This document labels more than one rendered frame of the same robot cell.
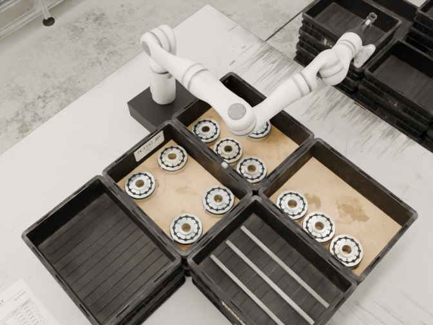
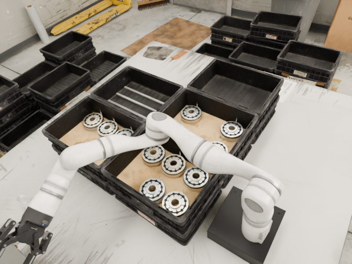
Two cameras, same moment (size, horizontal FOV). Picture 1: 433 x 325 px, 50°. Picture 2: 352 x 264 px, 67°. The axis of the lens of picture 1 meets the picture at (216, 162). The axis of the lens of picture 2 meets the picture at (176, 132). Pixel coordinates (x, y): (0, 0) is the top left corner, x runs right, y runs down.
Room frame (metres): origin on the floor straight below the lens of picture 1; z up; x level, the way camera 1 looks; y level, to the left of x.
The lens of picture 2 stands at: (1.50, -0.07, 1.78)
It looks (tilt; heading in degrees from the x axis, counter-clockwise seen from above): 47 degrees down; 175
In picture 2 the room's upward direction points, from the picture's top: 7 degrees counter-clockwise
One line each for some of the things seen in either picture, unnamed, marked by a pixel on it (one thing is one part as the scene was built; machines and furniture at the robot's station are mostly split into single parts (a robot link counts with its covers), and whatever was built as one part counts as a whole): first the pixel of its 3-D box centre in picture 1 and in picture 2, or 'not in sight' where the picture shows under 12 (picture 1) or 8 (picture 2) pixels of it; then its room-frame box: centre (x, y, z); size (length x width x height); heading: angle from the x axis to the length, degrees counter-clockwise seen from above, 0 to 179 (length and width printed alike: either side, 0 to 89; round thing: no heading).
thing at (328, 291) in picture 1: (269, 277); (138, 99); (0.39, -0.15, 0.87); 0.40 x 0.30 x 0.11; 43
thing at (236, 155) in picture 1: (228, 149); (173, 164); (0.84, -0.04, 0.86); 0.10 x 0.10 x 0.01
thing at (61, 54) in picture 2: not in sight; (74, 64); (-0.94, -0.76, 0.37); 0.40 x 0.30 x 0.45; 135
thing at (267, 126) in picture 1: (256, 125); (152, 189); (0.94, -0.14, 0.86); 0.10 x 0.10 x 0.01
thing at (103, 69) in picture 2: not in sight; (105, 79); (-0.66, -0.48, 0.31); 0.40 x 0.30 x 0.34; 135
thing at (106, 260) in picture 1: (104, 253); (233, 92); (0.47, 0.35, 0.87); 0.40 x 0.30 x 0.11; 43
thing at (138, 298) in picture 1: (100, 247); (234, 84); (0.47, 0.35, 0.92); 0.40 x 0.30 x 0.02; 43
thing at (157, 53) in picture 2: not in sight; (156, 52); (-0.32, 0.03, 0.71); 0.22 x 0.19 x 0.01; 45
